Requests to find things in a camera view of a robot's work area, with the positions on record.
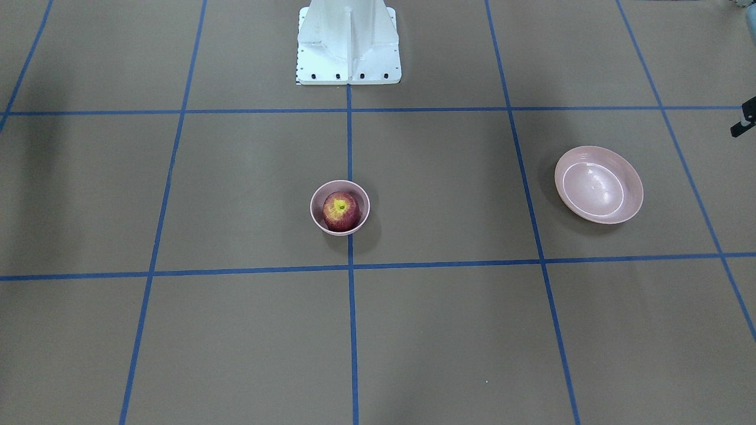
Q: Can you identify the pink plate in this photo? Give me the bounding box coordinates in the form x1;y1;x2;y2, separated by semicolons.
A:
554;146;644;225

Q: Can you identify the pink bowl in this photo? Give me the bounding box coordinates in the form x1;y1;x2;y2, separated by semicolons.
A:
309;179;371;236

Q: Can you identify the red yellow apple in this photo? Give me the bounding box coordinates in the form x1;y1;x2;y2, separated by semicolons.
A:
322;191;361;233

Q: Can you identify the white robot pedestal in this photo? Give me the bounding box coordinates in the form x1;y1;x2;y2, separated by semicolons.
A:
295;1;402;86

